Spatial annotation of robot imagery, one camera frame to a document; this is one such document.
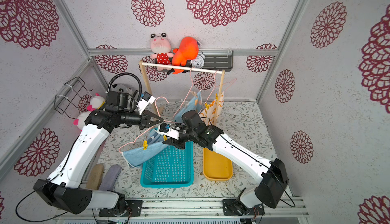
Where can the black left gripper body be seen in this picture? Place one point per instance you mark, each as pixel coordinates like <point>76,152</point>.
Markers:
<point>144,120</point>

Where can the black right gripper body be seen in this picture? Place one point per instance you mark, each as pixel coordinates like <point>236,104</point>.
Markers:
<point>180,138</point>

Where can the blue spotted towel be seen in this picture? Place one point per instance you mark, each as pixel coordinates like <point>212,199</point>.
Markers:
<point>194,104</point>

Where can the light blue towel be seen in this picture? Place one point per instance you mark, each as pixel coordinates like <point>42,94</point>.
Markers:
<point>136,157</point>

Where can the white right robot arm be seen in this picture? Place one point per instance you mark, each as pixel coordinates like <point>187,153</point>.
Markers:
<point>270,176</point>

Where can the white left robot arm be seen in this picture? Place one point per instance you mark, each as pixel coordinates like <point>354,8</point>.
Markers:
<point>62,188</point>

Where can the white orange patterned towel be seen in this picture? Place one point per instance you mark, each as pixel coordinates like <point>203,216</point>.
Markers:
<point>212,115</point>

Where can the teal plastic basket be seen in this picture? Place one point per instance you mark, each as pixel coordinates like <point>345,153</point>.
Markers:
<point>171,168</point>

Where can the grey husky plush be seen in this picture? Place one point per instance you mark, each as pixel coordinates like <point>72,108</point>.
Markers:
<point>119,87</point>

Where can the white plush striped outfit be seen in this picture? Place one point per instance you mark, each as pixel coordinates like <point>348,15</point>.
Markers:
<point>80,120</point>

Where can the yellow plastic tray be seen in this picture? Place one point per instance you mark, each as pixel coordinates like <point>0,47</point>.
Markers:
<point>216,167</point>

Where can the wooden clothes rack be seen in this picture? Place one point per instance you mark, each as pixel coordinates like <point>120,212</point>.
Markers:
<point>179,81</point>

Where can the white alarm clock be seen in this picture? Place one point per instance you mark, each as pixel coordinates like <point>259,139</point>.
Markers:
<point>198,62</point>

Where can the grey slipper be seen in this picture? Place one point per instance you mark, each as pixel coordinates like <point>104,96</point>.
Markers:
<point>110,178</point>

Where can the beige slipper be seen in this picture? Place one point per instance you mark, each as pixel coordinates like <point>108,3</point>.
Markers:
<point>95,178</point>

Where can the pink frog plush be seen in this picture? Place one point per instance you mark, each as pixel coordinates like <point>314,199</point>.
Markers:
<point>161,48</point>

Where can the orange plush toy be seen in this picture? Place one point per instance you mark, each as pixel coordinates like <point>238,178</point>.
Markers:
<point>188,50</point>

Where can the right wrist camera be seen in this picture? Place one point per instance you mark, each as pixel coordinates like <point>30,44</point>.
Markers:
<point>168,131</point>

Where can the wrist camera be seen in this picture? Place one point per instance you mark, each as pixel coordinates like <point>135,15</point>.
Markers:
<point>168,131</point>
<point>146,99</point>

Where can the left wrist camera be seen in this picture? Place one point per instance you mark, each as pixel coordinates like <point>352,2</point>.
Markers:
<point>146,99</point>

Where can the black wire wall basket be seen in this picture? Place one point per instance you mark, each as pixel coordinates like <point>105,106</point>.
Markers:
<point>74,100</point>

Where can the black wall shelf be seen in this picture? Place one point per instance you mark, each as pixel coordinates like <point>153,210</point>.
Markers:
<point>224,61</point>

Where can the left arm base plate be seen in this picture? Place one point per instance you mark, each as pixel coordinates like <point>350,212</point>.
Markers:
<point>125,208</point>

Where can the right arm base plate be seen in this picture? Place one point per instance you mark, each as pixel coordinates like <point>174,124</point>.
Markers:
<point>232,207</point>

